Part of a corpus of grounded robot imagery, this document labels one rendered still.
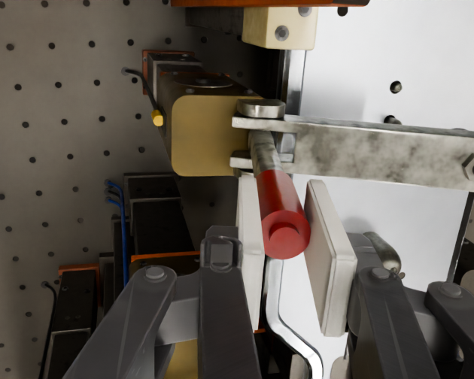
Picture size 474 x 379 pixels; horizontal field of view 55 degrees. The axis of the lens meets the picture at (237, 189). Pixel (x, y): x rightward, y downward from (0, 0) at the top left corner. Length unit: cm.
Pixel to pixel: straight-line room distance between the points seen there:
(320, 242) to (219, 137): 17
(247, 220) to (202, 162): 17
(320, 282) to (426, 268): 38
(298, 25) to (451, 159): 13
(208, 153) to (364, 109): 16
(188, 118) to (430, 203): 27
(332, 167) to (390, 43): 15
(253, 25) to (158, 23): 34
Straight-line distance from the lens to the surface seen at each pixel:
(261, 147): 27
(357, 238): 17
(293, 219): 18
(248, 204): 17
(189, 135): 32
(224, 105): 32
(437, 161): 32
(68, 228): 73
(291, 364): 54
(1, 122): 69
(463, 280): 59
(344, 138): 31
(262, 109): 30
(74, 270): 75
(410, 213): 48
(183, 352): 38
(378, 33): 41
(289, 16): 31
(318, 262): 16
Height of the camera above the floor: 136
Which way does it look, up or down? 64 degrees down
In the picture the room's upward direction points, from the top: 146 degrees clockwise
